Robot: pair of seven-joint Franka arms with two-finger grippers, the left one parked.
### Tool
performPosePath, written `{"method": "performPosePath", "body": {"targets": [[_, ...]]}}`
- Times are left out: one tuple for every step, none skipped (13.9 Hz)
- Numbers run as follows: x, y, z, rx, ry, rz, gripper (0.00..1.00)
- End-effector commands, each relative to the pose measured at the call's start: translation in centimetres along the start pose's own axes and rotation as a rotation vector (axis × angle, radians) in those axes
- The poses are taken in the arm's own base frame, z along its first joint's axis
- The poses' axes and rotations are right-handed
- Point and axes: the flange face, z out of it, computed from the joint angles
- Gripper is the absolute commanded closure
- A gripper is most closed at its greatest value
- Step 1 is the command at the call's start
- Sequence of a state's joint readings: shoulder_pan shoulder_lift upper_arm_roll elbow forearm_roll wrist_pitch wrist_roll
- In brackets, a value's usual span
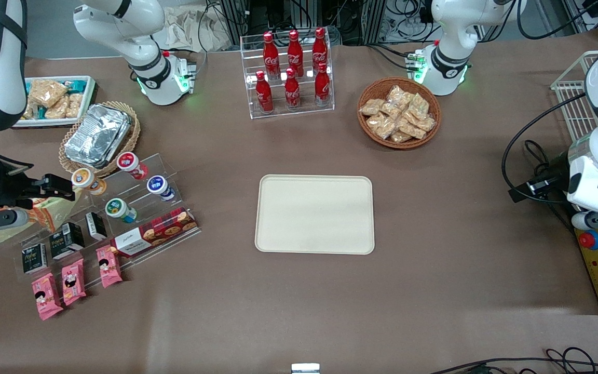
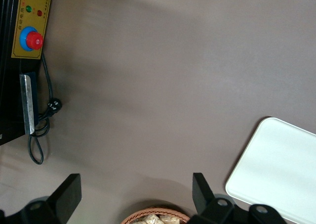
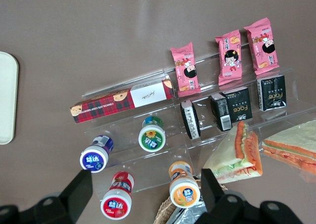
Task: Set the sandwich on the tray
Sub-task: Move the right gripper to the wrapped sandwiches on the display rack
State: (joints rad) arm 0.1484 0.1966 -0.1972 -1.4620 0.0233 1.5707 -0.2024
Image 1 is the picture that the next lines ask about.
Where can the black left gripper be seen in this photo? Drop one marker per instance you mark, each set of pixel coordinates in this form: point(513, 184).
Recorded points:
point(552, 175)

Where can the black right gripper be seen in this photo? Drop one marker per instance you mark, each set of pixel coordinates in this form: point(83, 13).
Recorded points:
point(12, 189)

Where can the plastic-wrapped triangle sandwich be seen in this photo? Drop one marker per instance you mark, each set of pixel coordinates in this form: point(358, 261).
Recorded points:
point(44, 215)

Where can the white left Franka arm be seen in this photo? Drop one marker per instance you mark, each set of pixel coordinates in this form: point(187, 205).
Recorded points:
point(454, 31)

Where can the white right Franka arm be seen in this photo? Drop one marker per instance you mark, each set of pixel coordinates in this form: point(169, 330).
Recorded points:
point(117, 26)

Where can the cream rectangular tray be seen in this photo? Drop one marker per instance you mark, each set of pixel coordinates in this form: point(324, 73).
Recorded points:
point(314, 214)

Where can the orange lid yogurt bottle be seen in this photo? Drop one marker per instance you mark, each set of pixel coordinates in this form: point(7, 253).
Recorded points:
point(85, 179)

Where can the black tissue pack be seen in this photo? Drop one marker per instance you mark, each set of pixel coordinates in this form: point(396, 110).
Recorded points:
point(34, 258)
point(95, 226)
point(67, 240)

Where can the green lid yogurt bottle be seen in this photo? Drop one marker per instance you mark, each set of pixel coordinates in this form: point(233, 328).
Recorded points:
point(117, 208)

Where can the silver foil food container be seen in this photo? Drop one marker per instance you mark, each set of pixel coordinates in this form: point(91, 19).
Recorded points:
point(96, 135)

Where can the red lid yogurt bottle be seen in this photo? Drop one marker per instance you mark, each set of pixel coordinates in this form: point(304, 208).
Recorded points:
point(130, 163)

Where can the bagged beige snack pack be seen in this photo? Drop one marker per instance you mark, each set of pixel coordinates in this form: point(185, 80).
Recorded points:
point(29, 110)
point(47, 92)
point(75, 105)
point(57, 109)

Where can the light oval wicker basket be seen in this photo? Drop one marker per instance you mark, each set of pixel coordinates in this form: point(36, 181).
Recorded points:
point(133, 137)

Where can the pink cartoon snack packet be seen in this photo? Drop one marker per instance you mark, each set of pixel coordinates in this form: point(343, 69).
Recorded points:
point(73, 281)
point(47, 297)
point(108, 266)

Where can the blue lid yogurt bottle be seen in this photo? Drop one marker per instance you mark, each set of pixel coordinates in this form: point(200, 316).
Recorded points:
point(159, 186)

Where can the red plaid cookie box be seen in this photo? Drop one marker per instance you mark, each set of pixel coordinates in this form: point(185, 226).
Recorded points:
point(153, 232)

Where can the white teal plastic bin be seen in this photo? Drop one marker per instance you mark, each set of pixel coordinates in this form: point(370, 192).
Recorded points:
point(87, 88)

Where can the clear acrylic stepped display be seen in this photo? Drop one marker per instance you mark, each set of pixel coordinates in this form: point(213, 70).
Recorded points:
point(169, 171)

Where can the clear wrapped cracker packet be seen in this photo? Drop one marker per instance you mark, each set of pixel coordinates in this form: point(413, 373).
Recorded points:
point(418, 106)
point(397, 95)
point(426, 123)
point(371, 107)
point(382, 126)
point(401, 137)
point(412, 129)

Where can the round brown wicker basket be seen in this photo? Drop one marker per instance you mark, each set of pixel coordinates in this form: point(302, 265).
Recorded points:
point(369, 135)

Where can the beige cloth bag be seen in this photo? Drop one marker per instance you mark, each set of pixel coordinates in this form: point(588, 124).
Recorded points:
point(190, 28)

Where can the clear acrylic bottle rack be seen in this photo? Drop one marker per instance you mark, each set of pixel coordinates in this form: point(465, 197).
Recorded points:
point(257, 98)

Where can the red cola bottle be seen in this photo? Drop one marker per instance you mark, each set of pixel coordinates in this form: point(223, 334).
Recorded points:
point(320, 49)
point(295, 54)
point(264, 96)
point(271, 57)
point(292, 92)
point(322, 85)

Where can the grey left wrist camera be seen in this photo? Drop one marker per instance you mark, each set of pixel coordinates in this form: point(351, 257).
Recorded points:
point(587, 220)

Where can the aluminium frame rack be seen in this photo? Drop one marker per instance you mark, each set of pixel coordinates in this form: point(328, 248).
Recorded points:
point(361, 21)

